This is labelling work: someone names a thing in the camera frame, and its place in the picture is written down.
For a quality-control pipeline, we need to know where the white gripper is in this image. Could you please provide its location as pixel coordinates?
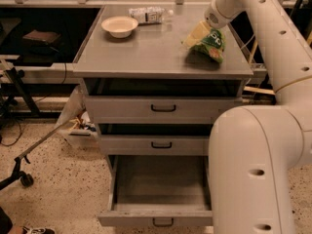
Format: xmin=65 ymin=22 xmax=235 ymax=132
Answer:
xmin=183 ymin=0 xmax=237 ymax=48

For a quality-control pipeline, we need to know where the green rice chip bag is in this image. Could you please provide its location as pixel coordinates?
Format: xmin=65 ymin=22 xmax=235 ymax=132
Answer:
xmin=191 ymin=28 xmax=225 ymax=63

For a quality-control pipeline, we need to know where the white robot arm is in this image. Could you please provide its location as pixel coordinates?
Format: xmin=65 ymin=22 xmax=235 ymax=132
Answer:
xmin=205 ymin=0 xmax=312 ymax=234

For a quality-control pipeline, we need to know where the grey metal drawer cabinet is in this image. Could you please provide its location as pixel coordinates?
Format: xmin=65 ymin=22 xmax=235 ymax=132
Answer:
xmin=72 ymin=4 xmax=254 ymax=174

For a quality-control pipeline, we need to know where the grey top drawer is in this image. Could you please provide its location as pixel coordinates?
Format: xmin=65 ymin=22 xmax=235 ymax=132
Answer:
xmin=85 ymin=97 xmax=243 ymax=124

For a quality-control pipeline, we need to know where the grey drawer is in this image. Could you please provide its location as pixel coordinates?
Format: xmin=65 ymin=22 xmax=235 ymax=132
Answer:
xmin=85 ymin=97 xmax=243 ymax=124
xmin=98 ymin=156 xmax=213 ymax=227
xmin=98 ymin=136 xmax=209 ymax=156

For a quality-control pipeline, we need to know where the grey middle drawer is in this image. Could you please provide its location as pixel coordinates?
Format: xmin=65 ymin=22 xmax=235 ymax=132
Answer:
xmin=98 ymin=136 xmax=209 ymax=156

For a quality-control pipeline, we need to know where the clear plastic bag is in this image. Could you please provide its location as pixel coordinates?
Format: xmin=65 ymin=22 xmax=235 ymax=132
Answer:
xmin=55 ymin=85 xmax=85 ymax=128

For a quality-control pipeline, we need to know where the grey bottom drawer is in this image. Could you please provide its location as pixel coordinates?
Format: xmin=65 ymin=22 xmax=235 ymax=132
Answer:
xmin=98 ymin=156 xmax=213 ymax=227

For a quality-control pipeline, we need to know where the clear plastic water bottle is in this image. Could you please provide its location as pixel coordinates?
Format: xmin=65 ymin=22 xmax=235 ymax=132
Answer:
xmin=128 ymin=6 xmax=174 ymax=24

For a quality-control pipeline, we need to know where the white paper bowl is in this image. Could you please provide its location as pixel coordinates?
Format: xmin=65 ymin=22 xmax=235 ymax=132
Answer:
xmin=101 ymin=17 xmax=138 ymax=39

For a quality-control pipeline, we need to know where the dark box on shelf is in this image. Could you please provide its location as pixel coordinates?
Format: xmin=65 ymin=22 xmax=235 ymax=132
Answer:
xmin=22 ymin=30 xmax=60 ymax=46

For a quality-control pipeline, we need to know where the black metal table leg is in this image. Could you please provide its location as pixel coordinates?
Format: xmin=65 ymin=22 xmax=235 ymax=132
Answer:
xmin=0 ymin=55 xmax=40 ymax=117

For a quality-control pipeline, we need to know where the black wheeled stand leg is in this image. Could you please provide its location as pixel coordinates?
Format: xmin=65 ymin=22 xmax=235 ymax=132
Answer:
xmin=0 ymin=122 xmax=66 ymax=190

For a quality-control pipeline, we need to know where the black and white sneaker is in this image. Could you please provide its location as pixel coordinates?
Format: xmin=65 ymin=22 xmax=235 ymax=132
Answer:
xmin=22 ymin=226 xmax=56 ymax=234

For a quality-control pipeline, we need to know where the wooden easel frame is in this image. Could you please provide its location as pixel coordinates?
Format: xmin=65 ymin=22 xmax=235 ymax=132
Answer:
xmin=245 ymin=40 xmax=275 ymax=96

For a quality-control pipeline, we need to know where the black floor cable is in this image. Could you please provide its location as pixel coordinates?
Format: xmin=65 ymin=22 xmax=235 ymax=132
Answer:
xmin=0 ymin=115 xmax=23 ymax=148

